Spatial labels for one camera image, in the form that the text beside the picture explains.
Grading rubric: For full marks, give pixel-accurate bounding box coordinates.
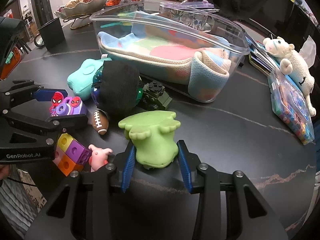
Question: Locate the purple spiderman toy camera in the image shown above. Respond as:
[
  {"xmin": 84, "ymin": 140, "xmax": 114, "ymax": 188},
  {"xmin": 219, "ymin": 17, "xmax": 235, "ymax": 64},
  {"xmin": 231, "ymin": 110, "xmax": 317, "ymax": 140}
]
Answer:
[{"xmin": 49, "ymin": 92, "xmax": 87, "ymax": 116}]

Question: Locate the pink pig figurine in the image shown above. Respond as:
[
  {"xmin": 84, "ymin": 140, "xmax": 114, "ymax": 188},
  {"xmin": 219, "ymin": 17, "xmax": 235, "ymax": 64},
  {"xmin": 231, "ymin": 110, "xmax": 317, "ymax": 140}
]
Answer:
[{"xmin": 88, "ymin": 144, "xmax": 113, "ymax": 172}]

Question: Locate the colourful linking cubes block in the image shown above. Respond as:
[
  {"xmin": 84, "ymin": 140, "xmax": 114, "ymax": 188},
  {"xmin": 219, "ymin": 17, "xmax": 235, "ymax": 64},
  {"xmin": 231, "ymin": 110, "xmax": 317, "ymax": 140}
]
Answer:
[{"xmin": 53, "ymin": 133, "xmax": 92, "ymax": 176}]

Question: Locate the small brown toy football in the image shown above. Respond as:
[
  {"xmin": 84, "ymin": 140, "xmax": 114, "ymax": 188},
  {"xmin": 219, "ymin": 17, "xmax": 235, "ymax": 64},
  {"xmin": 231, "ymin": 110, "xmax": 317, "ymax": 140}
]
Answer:
[{"xmin": 92, "ymin": 109, "xmax": 109, "ymax": 135}]

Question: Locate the teal star plush pillow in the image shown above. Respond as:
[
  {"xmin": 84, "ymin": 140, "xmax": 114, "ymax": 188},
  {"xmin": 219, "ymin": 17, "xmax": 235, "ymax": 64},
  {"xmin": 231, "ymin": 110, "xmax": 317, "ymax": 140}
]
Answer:
[{"xmin": 67, "ymin": 57, "xmax": 112, "ymax": 101}]

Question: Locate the iridescent ball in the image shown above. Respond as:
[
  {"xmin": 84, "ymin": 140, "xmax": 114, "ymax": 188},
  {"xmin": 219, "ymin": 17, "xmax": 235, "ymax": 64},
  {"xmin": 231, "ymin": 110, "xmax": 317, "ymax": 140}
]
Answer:
[{"xmin": 91, "ymin": 60, "xmax": 142, "ymax": 116}]

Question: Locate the dark green brick vehicle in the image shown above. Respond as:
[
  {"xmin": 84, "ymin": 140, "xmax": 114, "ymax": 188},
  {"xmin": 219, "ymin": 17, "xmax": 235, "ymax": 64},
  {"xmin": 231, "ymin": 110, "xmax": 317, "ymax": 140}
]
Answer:
[{"xmin": 138, "ymin": 80, "xmax": 172, "ymax": 111}]

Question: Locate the operator hand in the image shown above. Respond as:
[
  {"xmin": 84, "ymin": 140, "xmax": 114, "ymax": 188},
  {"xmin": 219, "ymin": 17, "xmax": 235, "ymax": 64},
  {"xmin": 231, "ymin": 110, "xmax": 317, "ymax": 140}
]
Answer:
[{"xmin": 0, "ymin": 165, "xmax": 10, "ymax": 180}]

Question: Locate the black mug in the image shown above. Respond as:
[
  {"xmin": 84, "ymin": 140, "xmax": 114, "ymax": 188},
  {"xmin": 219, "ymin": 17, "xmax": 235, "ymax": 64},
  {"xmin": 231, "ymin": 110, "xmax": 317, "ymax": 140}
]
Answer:
[{"xmin": 34, "ymin": 17, "xmax": 65, "ymax": 50}]

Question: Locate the shell-shaped snack bowl stand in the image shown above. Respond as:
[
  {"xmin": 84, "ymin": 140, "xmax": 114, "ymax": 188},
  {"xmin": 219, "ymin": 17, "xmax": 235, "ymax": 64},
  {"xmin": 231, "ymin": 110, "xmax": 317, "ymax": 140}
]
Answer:
[{"xmin": 54, "ymin": 0, "xmax": 107, "ymax": 22}]

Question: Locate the pastel knitted blanket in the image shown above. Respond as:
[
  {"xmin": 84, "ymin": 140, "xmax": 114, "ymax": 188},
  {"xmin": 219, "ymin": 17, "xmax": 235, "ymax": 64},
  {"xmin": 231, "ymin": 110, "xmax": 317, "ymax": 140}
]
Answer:
[{"xmin": 92, "ymin": 10, "xmax": 236, "ymax": 102}]

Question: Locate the clear plastic storage bin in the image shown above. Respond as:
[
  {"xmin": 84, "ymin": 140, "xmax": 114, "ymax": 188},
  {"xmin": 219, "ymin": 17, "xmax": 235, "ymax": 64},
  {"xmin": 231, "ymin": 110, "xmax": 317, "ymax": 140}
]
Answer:
[{"xmin": 90, "ymin": 0, "xmax": 249, "ymax": 102}]

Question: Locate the clear marker pen case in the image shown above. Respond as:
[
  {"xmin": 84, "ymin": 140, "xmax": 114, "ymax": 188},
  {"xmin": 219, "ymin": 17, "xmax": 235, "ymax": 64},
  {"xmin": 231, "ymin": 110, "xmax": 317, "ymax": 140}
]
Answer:
[{"xmin": 268, "ymin": 69, "xmax": 315, "ymax": 145}]

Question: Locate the stack of books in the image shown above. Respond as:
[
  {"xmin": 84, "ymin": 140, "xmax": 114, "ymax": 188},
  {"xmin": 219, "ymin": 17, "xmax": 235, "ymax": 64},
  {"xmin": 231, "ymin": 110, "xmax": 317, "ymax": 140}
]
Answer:
[{"xmin": 246, "ymin": 34, "xmax": 279, "ymax": 76}]

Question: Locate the floral round tin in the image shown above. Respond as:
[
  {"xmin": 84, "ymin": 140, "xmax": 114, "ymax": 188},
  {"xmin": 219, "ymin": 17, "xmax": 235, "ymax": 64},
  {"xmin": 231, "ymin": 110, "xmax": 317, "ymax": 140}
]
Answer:
[{"xmin": 159, "ymin": 3, "xmax": 212, "ymax": 31}]

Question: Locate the white lamb plush toy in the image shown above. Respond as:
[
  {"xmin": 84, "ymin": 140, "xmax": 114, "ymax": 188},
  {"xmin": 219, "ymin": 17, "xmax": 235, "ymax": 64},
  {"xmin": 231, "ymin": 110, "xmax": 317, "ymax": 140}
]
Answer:
[{"xmin": 263, "ymin": 36, "xmax": 316, "ymax": 117}]

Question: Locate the purple handheld water game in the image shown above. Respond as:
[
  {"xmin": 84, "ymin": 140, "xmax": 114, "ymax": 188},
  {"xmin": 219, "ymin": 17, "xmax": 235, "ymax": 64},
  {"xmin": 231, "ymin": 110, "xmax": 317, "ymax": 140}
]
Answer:
[{"xmin": 160, "ymin": 0, "xmax": 215, "ymax": 9}]

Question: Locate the teal handled scoop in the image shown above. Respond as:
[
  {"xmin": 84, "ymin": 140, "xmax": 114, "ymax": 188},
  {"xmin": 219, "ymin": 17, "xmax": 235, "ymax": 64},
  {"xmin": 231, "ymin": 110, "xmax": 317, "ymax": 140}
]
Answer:
[{"xmin": 100, "ymin": 22, "xmax": 123, "ymax": 29}]

